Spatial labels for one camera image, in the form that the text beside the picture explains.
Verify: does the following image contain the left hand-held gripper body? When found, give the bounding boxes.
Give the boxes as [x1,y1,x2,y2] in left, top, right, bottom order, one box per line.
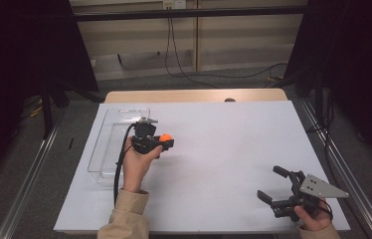
[130,117,166,159]

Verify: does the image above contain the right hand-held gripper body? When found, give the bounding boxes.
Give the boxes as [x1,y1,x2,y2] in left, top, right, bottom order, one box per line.
[270,170,350,223]

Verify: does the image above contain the clear plastic tray container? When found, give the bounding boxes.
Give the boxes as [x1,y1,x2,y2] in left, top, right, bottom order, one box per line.
[87,107,151,185]

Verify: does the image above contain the person's left hand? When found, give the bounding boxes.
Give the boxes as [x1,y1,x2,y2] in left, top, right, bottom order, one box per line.
[121,135,164,194]

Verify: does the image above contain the person's right hand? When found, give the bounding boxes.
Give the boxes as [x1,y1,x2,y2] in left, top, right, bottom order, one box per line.
[293,198,334,232]

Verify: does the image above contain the white board sheet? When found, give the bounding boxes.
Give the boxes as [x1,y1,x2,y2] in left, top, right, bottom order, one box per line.
[53,101,351,233]

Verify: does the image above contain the wooden table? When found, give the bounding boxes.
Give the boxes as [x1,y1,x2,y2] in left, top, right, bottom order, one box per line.
[103,88,288,104]

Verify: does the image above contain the black stand legs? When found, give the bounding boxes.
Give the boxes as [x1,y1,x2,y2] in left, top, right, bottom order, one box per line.
[267,64,327,133]

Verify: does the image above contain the black stand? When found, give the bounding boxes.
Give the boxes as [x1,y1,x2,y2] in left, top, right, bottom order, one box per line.
[39,81,103,140]

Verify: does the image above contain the black curtain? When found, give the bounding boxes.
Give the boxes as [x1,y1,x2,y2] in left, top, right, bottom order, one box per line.
[284,0,372,175]
[0,0,99,191]

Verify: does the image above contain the black horizontal bar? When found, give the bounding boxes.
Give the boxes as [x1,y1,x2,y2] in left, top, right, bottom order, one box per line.
[73,5,307,23]

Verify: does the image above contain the thin black right gripper cable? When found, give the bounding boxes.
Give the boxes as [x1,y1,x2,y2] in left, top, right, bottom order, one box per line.
[319,198,334,223]

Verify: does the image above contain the metal floor rail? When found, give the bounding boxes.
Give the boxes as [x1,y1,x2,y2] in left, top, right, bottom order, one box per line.
[0,122,61,239]
[300,99,372,239]

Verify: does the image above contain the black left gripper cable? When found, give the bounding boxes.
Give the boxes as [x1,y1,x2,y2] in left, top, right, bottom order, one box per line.
[112,122,138,207]

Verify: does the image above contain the black cable beside rail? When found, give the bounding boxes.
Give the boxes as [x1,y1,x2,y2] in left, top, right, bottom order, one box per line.
[306,89,345,188]

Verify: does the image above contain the black hanging power cable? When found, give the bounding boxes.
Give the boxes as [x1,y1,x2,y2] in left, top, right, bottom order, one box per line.
[164,18,222,90]

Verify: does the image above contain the long black floor cable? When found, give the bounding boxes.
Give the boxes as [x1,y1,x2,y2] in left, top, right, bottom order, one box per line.
[169,18,289,80]

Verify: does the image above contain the yellow cable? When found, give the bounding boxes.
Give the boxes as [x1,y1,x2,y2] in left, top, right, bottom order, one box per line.
[21,96,43,120]

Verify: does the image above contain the white wall outlet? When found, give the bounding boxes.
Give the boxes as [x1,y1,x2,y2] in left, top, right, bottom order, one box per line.
[162,0,187,10]

